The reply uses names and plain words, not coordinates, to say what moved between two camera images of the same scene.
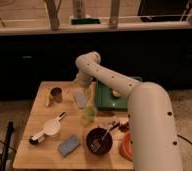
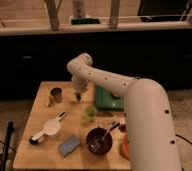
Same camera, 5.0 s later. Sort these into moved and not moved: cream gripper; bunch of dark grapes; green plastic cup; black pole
Moved: cream gripper
Not moved: green plastic cup; bunch of dark grapes; black pole
